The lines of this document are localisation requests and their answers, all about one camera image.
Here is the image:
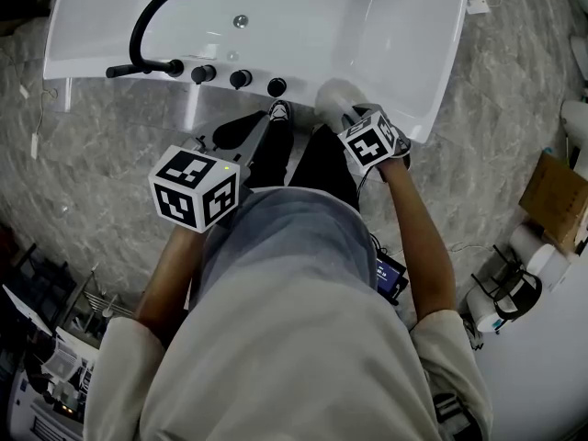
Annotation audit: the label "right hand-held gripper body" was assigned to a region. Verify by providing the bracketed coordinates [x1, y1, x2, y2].
[336, 103, 413, 171]

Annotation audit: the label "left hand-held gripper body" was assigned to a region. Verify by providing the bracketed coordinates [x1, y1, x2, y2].
[147, 116, 274, 235]

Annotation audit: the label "fluffy white cleaning tool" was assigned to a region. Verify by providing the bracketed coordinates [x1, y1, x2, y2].
[313, 77, 369, 129]

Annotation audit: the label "white bathtub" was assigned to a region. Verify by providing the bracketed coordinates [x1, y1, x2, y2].
[42, 0, 471, 144]

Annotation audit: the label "person's right forearm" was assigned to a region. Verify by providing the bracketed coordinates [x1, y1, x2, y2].
[377, 155, 459, 326]

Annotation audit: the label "person's left forearm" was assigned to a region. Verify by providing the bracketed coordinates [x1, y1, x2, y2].
[134, 221, 209, 342]

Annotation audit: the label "black curved bathtub faucet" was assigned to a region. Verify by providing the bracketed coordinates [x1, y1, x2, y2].
[105, 0, 193, 80]

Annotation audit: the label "person's black trousers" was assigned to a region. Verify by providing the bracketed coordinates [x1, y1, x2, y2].
[247, 116, 362, 211]

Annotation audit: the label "person's black white shoe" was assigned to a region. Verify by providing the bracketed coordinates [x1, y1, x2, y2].
[267, 99, 293, 124]

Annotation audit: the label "black device with blue screen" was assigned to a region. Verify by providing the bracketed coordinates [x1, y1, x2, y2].
[374, 254, 410, 306]

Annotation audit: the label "white roll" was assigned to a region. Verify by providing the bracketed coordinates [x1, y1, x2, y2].
[508, 223, 544, 260]

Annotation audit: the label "brown cardboard box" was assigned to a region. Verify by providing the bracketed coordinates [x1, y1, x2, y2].
[518, 152, 588, 253]

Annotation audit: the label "white cylinder container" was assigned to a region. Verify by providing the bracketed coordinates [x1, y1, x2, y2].
[464, 287, 502, 334]

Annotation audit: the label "black metal stand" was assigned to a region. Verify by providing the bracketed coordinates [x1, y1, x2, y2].
[470, 244, 544, 326]

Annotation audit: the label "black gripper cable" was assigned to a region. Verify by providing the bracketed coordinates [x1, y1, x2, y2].
[356, 168, 371, 211]

